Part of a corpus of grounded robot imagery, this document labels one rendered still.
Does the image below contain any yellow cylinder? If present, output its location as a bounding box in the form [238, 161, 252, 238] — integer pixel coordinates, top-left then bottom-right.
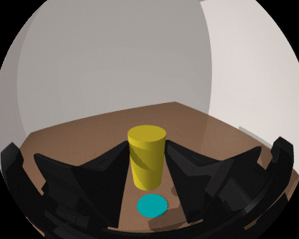
[127, 125, 166, 191]

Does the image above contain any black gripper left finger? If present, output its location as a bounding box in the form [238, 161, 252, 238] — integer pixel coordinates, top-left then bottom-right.
[33, 140, 130, 228]

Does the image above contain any cyan circle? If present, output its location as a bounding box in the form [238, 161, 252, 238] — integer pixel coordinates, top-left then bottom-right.
[137, 194, 167, 218]

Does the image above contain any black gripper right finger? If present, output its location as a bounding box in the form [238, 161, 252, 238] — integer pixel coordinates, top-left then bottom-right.
[164, 140, 261, 224]

